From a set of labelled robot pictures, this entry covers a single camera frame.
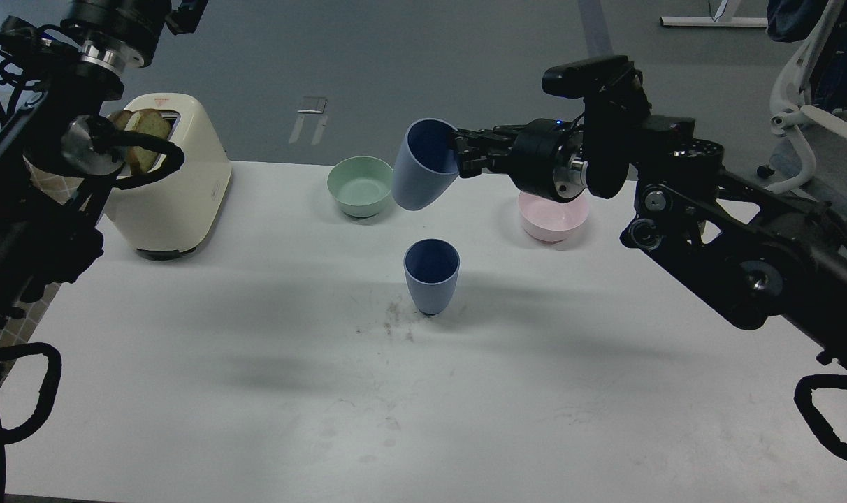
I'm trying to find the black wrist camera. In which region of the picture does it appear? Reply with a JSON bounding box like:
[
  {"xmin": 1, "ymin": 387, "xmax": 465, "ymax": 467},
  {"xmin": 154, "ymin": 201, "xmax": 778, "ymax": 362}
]
[{"xmin": 541, "ymin": 55, "xmax": 651, "ymax": 115}]

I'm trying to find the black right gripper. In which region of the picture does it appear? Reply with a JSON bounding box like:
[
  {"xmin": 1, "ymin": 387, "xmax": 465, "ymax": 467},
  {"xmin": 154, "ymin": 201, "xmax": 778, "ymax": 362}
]
[{"xmin": 454, "ymin": 119, "xmax": 587, "ymax": 203}]

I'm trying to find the black cable left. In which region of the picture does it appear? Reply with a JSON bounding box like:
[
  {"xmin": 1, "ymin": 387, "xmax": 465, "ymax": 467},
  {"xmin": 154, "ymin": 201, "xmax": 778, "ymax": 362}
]
[{"xmin": 0, "ymin": 342, "xmax": 63, "ymax": 503}]

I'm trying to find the blue cup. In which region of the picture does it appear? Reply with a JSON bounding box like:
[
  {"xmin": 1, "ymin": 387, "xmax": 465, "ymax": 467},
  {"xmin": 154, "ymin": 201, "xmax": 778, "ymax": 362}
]
[
  {"xmin": 391, "ymin": 118, "xmax": 459, "ymax": 211},
  {"xmin": 403, "ymin": 238, "xmax": 460, "ymax": 315}
]

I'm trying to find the cream toaster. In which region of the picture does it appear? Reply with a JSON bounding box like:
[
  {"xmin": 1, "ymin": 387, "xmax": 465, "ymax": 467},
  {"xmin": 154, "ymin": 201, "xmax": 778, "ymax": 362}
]
[{"xmin": 104, "ymin": 93, "xmax": 233, "ymax": 261}]

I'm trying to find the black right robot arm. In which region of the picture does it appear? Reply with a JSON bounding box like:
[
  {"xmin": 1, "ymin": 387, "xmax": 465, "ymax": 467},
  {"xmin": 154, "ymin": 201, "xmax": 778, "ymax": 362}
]
[{"xmin": 443, "ymin": 112, "xmax": 847, "ymax": 371}]

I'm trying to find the pink bowl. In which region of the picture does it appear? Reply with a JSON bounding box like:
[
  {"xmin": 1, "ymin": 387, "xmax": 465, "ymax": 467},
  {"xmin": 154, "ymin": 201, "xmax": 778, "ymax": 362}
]
[{"xmin": 516, "ymin": 191, "xmax": 590, "ymax": 243}]

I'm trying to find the toast slice front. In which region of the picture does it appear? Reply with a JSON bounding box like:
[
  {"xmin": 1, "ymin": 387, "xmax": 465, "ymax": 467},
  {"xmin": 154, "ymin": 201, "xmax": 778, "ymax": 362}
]
[{"xmin": 124, "ymin": 108, "xmax": 172, "ymax": 176}]

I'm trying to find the white desk leg base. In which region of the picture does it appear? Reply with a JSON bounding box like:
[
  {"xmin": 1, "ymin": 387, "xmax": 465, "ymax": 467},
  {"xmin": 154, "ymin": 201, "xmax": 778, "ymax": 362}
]
[{"xmin": 659, "ymin": 1, "xmax": 767, "ymax": 29}]

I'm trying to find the green bowl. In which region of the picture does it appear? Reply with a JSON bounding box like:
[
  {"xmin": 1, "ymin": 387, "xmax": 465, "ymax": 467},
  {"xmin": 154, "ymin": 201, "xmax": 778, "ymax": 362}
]
[{"xmin": 326, "ymin": 156, "xmax": 393, "ymax": 219}]

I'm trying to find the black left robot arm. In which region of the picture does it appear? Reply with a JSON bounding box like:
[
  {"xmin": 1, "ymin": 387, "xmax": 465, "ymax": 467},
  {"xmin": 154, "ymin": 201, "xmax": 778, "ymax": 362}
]
[{"xmin": 0, "ymin": 1, "xmax": 207, "ymax": 502}]

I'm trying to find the toast slice back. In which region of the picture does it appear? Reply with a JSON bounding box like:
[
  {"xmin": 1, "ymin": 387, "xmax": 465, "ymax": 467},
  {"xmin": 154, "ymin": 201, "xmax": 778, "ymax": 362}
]
[{"xmin": 107, "ymin": 110, "xmax": 135, "ymax": 131}]

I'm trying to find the toast slice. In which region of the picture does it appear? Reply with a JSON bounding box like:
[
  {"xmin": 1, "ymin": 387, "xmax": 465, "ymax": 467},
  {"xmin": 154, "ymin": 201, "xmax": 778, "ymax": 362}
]
[
  {"xmin": 124, "ymin": 108, "xmax": 172, "ymax": 176},
  {"xmin": 107, "ymin": 110, "xmax": 135, "ymax": 131}
]

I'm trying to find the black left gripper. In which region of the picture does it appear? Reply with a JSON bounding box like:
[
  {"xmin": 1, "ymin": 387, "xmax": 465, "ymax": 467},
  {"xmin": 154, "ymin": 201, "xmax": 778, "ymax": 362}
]
[{"xmin": 60, "ymin": 1, "xmax": 208, "ymax": 69}]

